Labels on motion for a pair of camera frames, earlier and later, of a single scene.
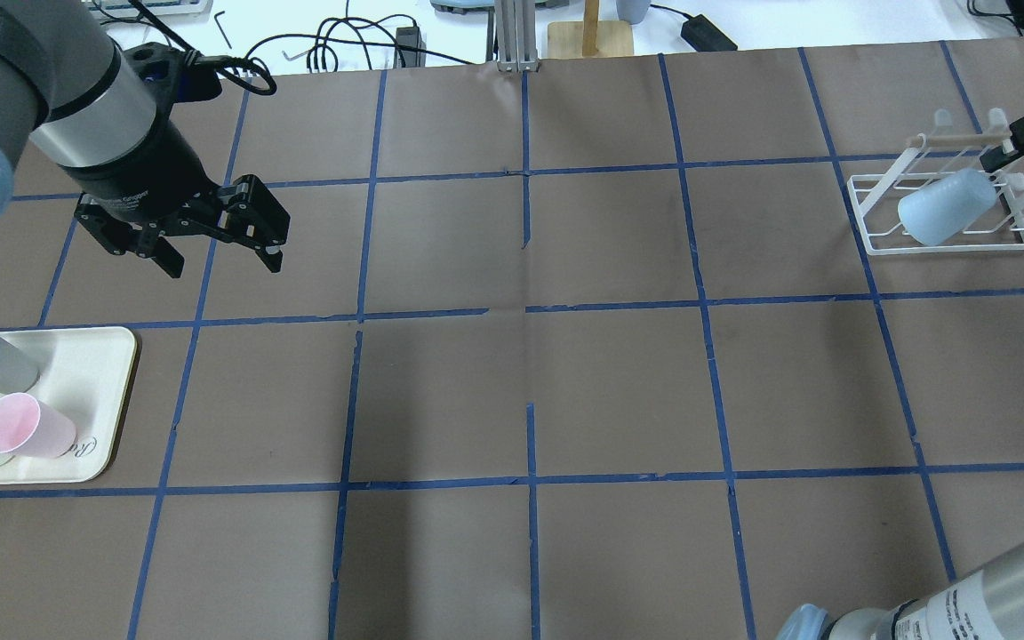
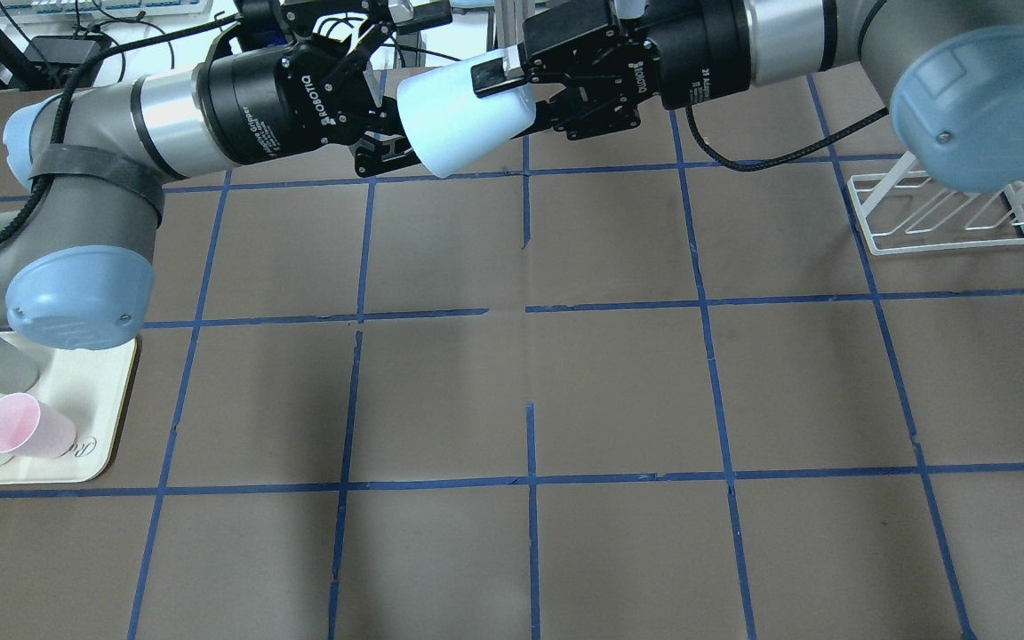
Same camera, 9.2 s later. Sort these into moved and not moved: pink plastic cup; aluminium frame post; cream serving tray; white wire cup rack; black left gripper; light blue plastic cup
Moved: black left gripper; light blue plastic cup
Not moved: cream serving tray; aluminium frame post; white wire cup rack; pink plastic cup
